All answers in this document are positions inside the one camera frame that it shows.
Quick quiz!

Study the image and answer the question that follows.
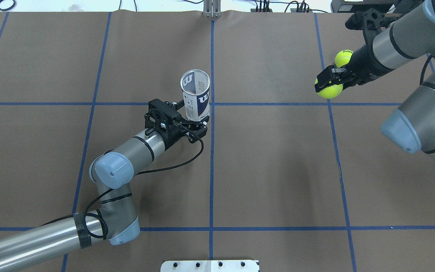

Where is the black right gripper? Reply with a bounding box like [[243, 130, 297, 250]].
[[314, 8, 393, 93]]

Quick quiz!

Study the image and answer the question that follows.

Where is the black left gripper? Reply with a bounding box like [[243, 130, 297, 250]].
[[144, 99, 208, 150]]

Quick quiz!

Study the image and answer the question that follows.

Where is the yellow tennis ball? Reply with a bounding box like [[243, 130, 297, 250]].
[[315, 84, 344, 99], [334, 49, 354, 68]]

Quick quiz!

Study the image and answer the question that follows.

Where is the white tennis ball can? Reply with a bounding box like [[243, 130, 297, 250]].
[[180, 69, 211, 122]]

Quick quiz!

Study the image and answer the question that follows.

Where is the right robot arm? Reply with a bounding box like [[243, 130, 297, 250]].
[[314, 0, 435, 161]]

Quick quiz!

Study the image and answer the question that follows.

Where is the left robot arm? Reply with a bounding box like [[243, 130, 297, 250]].
[[0, 99, 210, 272]]

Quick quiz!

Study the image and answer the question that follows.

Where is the black box with label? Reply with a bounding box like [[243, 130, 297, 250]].
[[330, 0, 394, 13]]

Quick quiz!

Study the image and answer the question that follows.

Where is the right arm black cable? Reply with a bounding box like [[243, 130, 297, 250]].
[[420, 53, 435, 85]]

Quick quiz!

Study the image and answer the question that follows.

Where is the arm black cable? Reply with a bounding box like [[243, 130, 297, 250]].
[[420, 53, 435, 85], [40, 132, 205, 239]]

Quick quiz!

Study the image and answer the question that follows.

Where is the aluminium frame post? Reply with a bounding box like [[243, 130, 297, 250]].
[[203, 0, 222, 19]]

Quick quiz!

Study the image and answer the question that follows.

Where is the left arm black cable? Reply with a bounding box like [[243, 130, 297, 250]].
[[40, 132, 205, 239]]

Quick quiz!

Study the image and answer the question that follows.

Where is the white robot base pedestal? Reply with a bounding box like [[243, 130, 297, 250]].
[[160, 260, 261, 272]]

